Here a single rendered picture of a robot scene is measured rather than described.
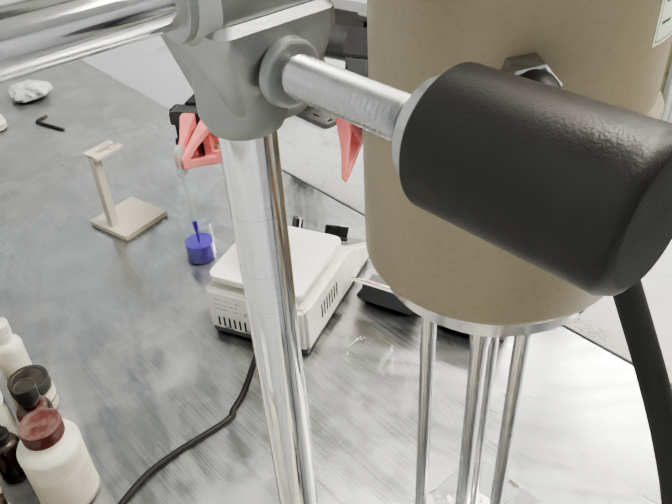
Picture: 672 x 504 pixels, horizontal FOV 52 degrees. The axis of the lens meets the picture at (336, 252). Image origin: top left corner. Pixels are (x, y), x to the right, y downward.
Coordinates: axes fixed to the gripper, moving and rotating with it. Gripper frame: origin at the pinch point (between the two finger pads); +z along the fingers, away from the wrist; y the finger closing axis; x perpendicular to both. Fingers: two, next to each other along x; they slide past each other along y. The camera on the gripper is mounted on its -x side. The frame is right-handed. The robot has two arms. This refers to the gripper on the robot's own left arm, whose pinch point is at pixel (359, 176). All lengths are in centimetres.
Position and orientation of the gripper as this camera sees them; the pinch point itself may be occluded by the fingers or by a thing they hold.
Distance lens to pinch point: 84.6
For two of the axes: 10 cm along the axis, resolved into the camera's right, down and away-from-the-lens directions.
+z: -2.7, 9.5, -1.5
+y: 9.2, 2.1, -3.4
